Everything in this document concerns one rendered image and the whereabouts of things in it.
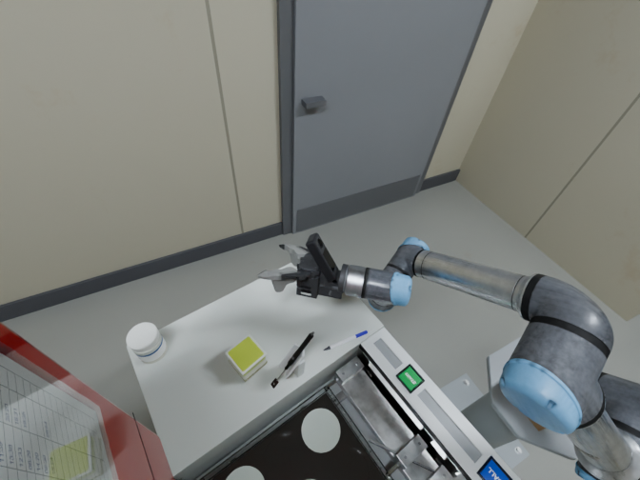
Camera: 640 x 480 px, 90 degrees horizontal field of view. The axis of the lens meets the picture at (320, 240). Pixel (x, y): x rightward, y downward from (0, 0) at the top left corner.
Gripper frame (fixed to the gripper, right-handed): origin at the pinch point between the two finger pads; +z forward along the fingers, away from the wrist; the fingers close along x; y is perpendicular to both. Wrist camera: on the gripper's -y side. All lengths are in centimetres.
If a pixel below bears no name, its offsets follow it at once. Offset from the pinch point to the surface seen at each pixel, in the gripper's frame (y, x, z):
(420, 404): 31, -7, -44
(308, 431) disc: 38.0, -17.8, -17.2
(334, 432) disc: 38.0, -16.1, -23.8
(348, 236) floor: 75, 157, -3
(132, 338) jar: 17.7, -19.3, 27.4
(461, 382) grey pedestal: 108, 72, -85
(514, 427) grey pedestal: 44, 3, -74
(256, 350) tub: 20.6, -11.8, -1.3
